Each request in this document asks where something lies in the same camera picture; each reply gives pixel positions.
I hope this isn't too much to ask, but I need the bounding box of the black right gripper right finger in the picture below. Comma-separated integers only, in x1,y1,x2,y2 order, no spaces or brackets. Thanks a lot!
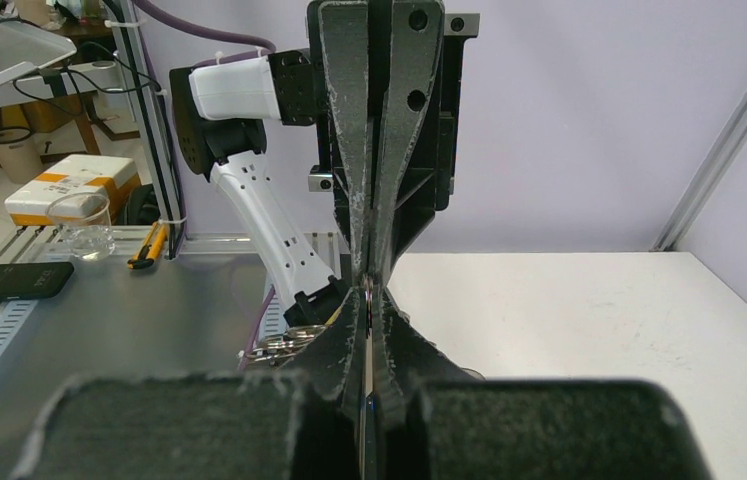
369,288,710,479

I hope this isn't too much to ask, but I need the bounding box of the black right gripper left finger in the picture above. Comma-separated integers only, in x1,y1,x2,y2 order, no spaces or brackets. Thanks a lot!
11,288,371,480

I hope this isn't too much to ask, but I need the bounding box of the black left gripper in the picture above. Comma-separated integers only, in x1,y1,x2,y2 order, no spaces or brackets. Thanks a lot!
270,1,480,282

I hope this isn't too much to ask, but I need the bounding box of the large steel keyring plate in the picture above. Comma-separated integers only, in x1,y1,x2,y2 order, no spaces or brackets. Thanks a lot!
242,325,326,368

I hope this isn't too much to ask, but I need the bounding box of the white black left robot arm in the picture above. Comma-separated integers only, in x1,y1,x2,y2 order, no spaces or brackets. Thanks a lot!
170,1,480,327

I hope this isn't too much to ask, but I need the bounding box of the yellow black utility knife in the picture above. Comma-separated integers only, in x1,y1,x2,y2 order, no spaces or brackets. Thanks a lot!
127,221,167,271

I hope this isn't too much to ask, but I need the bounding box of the cardboard box with tape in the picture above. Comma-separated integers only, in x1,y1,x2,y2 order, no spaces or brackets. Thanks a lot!
4,154,141,226

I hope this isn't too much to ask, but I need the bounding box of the black phone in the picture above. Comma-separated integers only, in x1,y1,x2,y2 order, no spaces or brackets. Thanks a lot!
0,262,75,301

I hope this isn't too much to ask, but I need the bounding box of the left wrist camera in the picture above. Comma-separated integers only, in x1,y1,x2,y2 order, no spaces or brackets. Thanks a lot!
188,56,281,121

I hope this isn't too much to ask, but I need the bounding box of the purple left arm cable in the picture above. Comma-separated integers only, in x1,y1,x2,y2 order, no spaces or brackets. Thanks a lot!
131,0,278,372

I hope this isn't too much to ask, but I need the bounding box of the metal base plate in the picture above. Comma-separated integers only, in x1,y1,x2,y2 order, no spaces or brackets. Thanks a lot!
0,227,286,479

